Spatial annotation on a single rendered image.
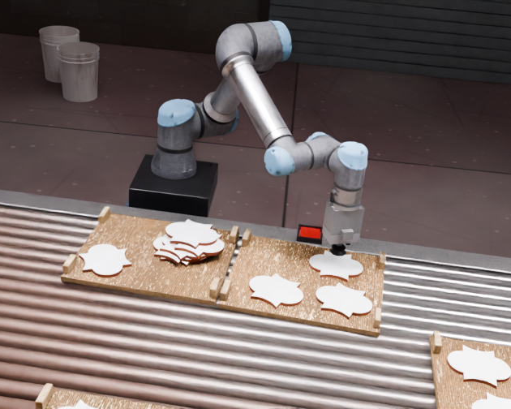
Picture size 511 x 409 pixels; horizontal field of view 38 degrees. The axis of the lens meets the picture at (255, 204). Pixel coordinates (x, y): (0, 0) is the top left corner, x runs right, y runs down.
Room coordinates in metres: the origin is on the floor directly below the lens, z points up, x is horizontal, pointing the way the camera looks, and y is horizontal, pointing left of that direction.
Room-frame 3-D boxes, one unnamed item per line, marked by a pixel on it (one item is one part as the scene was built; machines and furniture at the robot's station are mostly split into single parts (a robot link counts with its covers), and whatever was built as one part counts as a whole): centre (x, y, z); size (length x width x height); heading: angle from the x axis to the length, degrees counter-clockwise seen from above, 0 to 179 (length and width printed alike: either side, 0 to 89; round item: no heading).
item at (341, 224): (1.70, -0.24, 1.09); 0.10 x 0.09 x 0.16; 17
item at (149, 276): (1.70, 0.26, 0.93); 0.41 x 0.35 x 0.02; 83
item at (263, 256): (1.64, -0.16, 0.93); 0.41 x 0.35 x 0.02; 81
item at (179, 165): (2.20, 0.28, 1.00); 0.15 x 0.15 x 0.10
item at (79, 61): (5.14, 1.38, 0.19); 0.30 x 0.30 x 0.37
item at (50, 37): (5.50, 1.61, 0.19); 0.30 x 0.30 x 0.37
